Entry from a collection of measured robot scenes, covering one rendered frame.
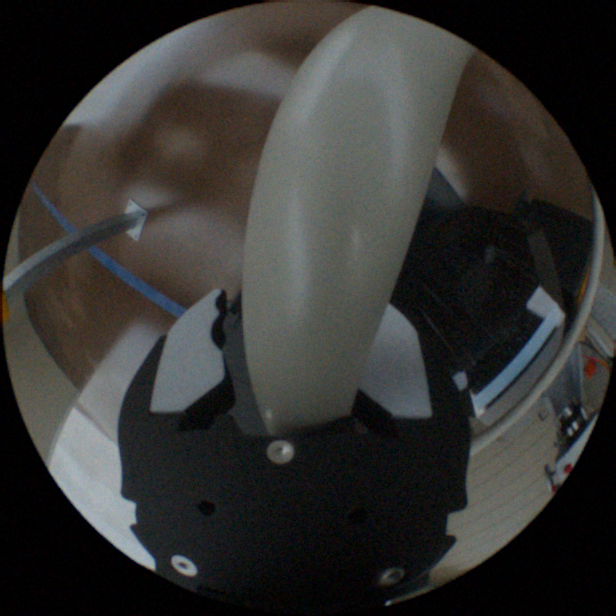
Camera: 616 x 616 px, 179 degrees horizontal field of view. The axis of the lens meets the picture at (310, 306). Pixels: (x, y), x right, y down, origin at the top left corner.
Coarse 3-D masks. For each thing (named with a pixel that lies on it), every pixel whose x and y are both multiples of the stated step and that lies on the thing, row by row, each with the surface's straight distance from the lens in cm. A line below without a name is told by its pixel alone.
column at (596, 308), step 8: (600, 288) 151; (600, 296) 150; (608, 296) 150; (592, 304) 150; (600, 304) 150; (608, 304) 150; (592, 312) 150; (600, 312) 149; (608, 312) 149; (600, 320) 149; (608, 320) 149; (608, 328) 148
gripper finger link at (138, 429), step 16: (160, 336) 10; (160, 352) 9; (144, 368) 9; (144, 384) 8; (128, 400) 8; (144, 400) 8; (128, 416) 8; (144, 416) 7; (160, 416) 7; (176, 416) 7; (128, 432) 7; (144, 432) 7; (160, 432) 7; (176, 432) 6; (128, 448) 7; (144, 448) 7; (128, 464) 7; (128, 480) 7; (128, 496) 7
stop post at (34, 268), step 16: (128, 208) 150; (96, 224) 126; (112, 224) 128; (128, 224) 138; (64, 240) 113; (80, 240) 114; (96, 240) 123; (32, 256) 108; (48, 256) 104; (64, 256) 111; (16, 272) 103; (32, 272) 103; (48, 272) 109; (16, 288) 101
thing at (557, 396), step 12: (576, 348) 46; (576, 360) 52; (564, 372) 56; (576, 372) 59; (552, 384) 54; (564, 384) 62; (576, 384) 69; (540, 396) 45; (552, 396) 59; (564, 396) 69; (576, 396) 81; (552, 408) 53; (564, 408) 78
